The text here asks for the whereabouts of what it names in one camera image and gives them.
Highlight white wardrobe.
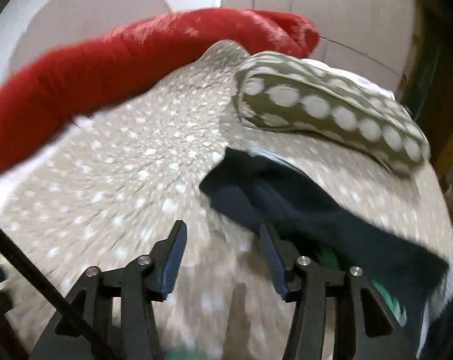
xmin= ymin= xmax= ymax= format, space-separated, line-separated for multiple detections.
xmin=222 ymin=0 xmax=415 ymax=90

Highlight navy striped pants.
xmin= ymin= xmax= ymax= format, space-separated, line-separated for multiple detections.
xmin=200 ymin=148 xmax=448 ymax=343

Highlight red plush blanket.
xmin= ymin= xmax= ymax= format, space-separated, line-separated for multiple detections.
xmin=0 ymin=8 xmax=319 ymax=174

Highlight black cable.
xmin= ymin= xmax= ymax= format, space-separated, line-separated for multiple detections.
xmin=0 ymin=214 xmax=119 ymax=360

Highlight olive polka dot pillow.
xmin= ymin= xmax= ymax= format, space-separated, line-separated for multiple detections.
xmin=232 ymin=51 xmax=430 ymax=176

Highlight beige dotted quilt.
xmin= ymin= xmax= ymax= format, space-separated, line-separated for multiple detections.
xmin=0 ymin=41 xmax=453 ymax=359

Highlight round pink headboard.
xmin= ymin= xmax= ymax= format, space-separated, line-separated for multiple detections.
xmin=8 ymin=0 xmax=171 ymax=73

